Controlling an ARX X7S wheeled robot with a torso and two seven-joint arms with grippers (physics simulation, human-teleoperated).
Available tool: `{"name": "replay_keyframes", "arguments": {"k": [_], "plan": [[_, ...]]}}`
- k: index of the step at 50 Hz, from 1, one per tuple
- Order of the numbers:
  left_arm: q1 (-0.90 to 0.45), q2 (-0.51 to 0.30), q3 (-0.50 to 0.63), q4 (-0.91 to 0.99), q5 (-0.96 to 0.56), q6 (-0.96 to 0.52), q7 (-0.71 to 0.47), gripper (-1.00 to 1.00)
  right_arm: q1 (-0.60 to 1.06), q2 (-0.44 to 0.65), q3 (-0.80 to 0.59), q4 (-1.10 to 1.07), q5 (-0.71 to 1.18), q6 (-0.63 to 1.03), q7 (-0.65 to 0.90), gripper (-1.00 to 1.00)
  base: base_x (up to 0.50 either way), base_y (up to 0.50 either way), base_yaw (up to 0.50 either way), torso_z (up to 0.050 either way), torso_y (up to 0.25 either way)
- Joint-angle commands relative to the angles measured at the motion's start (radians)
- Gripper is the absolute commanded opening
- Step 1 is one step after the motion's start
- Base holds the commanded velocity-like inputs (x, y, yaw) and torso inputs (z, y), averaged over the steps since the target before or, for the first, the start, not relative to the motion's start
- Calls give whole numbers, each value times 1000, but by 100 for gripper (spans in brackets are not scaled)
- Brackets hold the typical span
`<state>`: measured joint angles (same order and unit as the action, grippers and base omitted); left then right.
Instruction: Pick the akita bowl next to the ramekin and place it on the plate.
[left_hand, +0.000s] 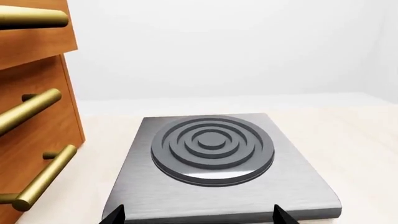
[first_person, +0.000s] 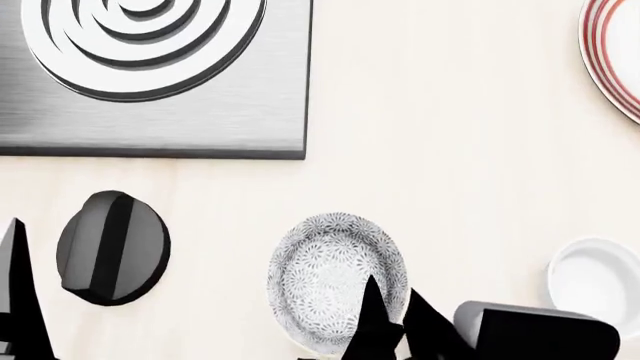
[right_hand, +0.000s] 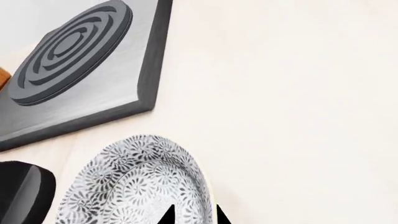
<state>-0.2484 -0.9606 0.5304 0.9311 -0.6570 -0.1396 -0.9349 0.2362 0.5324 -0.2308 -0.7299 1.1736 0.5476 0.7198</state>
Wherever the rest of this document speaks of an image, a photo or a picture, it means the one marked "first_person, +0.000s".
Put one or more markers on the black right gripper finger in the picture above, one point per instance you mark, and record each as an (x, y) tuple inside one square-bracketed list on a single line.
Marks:
[(372, 330), (430, 333)]

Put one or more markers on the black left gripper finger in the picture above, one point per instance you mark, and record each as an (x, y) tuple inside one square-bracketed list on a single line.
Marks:
[(20, 300)]

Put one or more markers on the grey floral patterned bowl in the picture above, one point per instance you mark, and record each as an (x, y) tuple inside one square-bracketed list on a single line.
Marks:
[(320, 270)]

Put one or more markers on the white ramekin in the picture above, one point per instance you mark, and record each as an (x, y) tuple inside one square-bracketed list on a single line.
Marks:
[(595, 273)]

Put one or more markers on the white plate with red stripes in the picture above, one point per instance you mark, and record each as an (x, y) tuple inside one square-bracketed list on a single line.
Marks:
[(617, 56)]

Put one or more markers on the black round stove knob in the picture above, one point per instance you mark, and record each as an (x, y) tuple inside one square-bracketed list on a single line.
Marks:
[(107, 243)]

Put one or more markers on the white spiral stove burner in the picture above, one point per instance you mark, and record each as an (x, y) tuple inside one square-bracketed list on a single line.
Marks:
[(75, 75)]

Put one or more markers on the brushed silver flat stove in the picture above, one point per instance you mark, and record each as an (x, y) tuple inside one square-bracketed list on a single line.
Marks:
[(210, 123)]

